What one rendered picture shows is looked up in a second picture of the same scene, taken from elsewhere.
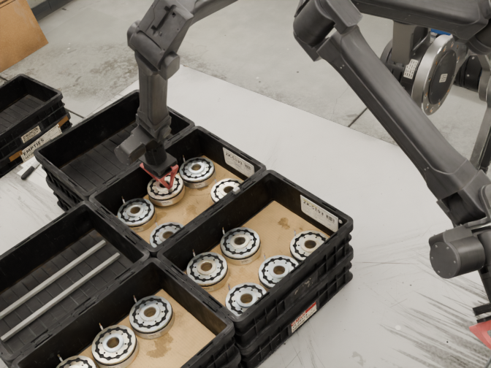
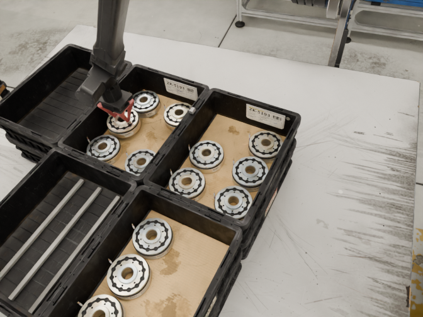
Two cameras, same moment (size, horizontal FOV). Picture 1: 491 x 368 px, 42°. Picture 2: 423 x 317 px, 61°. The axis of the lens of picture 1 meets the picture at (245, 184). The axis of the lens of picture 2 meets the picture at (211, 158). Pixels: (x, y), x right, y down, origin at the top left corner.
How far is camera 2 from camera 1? 0.67 m
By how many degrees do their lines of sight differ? 16
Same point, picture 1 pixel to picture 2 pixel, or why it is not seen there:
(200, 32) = (85, 13)
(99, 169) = (54, 118)
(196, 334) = (198, 243)
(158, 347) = (168, 263)
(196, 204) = (153, 130)
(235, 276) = (211, 183)
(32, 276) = (22, 228)
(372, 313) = (317, 185)
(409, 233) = (317, 119)
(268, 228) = (222, 137)
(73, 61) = not seen: outside the picture
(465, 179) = not seen: outside the picture
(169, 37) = not seen: outside the picture
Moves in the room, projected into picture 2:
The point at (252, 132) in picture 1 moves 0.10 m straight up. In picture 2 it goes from (169, 67) to (164, 48)
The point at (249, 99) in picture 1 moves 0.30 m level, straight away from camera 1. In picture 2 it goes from (157, 43) to (139, 12)
